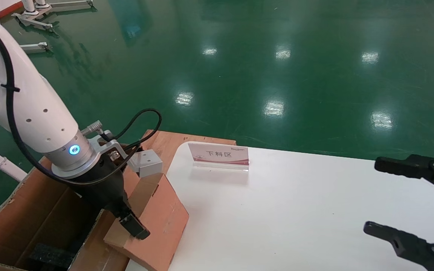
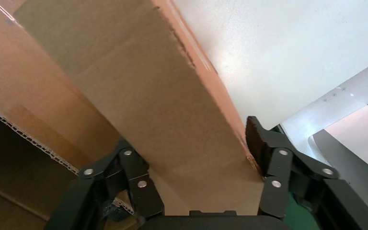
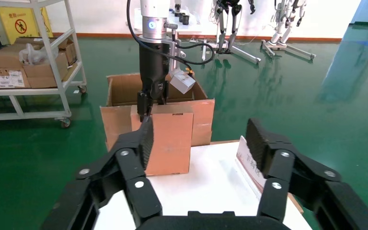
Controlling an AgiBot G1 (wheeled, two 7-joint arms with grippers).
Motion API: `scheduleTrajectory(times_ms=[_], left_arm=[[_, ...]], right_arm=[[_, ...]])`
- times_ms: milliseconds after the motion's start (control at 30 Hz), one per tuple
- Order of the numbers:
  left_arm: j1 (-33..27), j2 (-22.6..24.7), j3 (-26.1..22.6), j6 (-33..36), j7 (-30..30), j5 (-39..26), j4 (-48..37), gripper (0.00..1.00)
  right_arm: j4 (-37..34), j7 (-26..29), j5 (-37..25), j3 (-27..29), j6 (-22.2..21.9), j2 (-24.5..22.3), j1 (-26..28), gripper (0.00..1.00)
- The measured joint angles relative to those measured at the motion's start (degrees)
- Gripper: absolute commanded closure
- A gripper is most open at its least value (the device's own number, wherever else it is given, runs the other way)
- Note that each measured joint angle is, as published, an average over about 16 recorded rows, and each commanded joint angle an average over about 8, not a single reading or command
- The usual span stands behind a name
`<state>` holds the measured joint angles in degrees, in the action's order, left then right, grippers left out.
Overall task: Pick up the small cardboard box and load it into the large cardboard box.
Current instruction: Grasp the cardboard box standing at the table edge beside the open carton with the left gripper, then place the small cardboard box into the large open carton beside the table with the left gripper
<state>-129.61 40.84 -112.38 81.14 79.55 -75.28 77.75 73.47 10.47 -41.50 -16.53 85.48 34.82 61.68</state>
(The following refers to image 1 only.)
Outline silver camera mounting bracket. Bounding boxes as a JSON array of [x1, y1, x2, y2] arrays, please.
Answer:
[[88, 130, 130, 167]]

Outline thin black yellow-tagged cable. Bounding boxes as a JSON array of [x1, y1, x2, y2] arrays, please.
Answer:
[[0, 15, 162, 186]]

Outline small cardboard box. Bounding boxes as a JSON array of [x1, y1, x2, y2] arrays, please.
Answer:
[[104, 173, 189, 271]]

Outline large open cardboard box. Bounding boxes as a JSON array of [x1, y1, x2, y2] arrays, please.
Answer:
[[0, 141, 142, 271]]

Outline black foam block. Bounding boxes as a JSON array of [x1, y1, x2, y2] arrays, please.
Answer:
[[29, 243, 76, 269]]

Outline clear acrylic sign holder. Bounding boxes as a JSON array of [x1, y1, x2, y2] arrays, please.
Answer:
[[188, 142, 250, 173]]

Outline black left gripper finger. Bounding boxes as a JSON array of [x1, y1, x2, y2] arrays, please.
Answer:
[[119, 213, 151, 240]]

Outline white metal floor rail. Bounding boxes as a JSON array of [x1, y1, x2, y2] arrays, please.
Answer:
[[19, 42, 48, 53]]

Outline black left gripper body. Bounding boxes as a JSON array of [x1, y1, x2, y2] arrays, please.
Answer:
[[70, 152, 131, 219]]

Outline white wheeled stand base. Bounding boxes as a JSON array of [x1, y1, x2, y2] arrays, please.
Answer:
[[34, 0, 94, 10], [12, 0, 57, 33]]

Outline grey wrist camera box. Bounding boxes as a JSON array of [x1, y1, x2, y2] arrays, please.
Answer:
[[128, 149, 163, 178]]

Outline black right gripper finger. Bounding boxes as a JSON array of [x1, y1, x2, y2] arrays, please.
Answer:
[[364, 221, 434, 271], [374, 153, 434, 198]]

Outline brown wooden board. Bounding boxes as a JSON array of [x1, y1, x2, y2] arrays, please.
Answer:
[[142, 130, 237, 176]]

